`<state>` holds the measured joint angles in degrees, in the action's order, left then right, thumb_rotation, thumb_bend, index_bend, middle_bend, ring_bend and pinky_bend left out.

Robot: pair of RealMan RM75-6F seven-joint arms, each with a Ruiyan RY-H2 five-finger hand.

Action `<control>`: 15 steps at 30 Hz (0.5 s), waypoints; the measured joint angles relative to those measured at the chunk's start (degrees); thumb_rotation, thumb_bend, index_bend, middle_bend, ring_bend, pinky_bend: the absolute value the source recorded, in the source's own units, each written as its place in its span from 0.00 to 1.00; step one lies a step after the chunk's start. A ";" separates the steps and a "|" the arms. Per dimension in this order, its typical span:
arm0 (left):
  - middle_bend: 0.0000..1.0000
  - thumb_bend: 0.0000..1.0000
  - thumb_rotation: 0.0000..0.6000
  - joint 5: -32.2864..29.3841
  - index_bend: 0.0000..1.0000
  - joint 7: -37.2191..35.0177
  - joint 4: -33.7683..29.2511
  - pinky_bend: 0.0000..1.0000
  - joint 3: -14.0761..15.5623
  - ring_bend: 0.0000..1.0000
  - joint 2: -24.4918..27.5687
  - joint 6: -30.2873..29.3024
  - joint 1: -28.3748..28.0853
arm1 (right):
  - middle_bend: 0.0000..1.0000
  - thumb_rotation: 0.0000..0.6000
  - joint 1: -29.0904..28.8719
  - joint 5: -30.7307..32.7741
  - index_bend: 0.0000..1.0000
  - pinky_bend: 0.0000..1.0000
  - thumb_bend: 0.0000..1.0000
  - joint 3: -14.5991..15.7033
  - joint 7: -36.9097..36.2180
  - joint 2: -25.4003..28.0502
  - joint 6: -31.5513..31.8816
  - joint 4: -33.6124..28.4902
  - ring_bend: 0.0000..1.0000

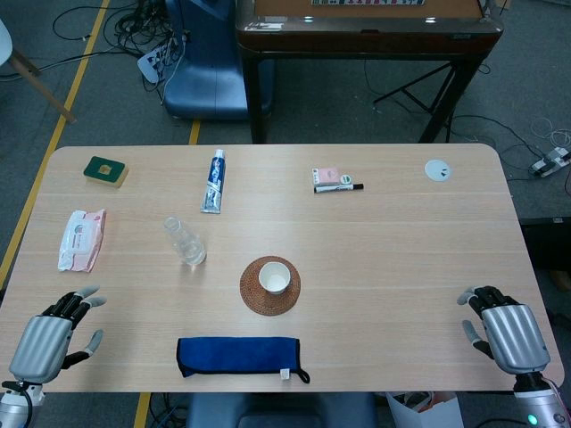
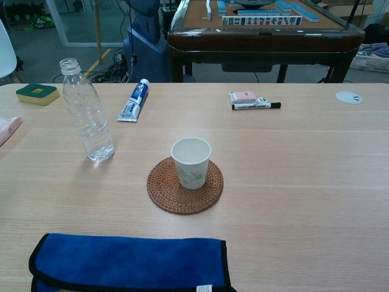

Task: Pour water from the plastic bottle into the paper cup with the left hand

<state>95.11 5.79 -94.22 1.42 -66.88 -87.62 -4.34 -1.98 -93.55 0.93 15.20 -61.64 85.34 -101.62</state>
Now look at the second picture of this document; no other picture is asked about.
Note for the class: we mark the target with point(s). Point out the pink white wet wipes pack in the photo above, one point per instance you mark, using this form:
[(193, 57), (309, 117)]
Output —
[(7, 127)]

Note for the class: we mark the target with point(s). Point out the black tripod stand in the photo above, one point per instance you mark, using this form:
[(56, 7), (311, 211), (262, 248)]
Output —
[(353, 12)]

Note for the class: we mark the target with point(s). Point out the wooden pole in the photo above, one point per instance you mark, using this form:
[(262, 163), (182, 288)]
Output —
[(98, 30)]

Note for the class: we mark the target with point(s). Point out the row of mahjong tiles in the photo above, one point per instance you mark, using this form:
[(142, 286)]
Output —
[(261, 20)]

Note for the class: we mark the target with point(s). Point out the round green white tin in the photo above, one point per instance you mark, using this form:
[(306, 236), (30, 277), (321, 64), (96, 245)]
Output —
[(262, 99)]

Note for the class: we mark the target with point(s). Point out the clear plastic bottle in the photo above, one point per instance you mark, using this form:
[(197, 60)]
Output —
[(88, 121)]

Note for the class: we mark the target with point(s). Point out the small pink white box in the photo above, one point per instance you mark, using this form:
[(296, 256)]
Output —
[(243, 95)]

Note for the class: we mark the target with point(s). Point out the green plastic bag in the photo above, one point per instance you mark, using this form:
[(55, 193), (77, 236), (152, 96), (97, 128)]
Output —
[(39, 24)]

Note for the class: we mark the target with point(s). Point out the white paper cup green print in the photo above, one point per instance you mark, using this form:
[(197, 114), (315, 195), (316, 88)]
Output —
[(191, 170)]

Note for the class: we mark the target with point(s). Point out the blue white toothpaste tube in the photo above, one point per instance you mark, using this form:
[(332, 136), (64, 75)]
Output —
[(133, 103)]

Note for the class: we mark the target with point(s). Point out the blue machine base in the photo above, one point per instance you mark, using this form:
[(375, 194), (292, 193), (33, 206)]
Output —
[(146, 61)]

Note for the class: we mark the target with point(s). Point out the dark wood mahjong table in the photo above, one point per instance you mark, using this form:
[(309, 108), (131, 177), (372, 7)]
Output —
[(261, 38)]

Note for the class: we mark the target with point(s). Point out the round woven rattan coaster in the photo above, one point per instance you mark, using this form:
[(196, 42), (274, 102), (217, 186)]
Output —
[(162, 194)]

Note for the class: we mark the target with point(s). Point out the black bag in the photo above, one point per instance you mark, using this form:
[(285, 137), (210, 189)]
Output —
[(377, 33)]

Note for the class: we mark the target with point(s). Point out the white plastic basket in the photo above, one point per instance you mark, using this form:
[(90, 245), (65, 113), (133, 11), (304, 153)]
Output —
[(367, 62)]

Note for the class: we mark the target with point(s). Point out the blue microfiber cloth black trim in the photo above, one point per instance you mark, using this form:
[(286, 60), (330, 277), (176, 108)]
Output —
[(121, 264)]

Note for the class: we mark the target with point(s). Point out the grey round table grommet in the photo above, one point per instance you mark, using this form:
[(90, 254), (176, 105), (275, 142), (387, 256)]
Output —
[(346, 97)]

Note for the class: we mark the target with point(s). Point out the black white marker pen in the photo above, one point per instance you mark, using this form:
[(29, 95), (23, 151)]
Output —
[(252, 106)]

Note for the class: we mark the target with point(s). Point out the white chair wooden legs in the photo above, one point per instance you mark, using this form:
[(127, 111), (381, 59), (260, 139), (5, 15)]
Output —
[(4, 51)]

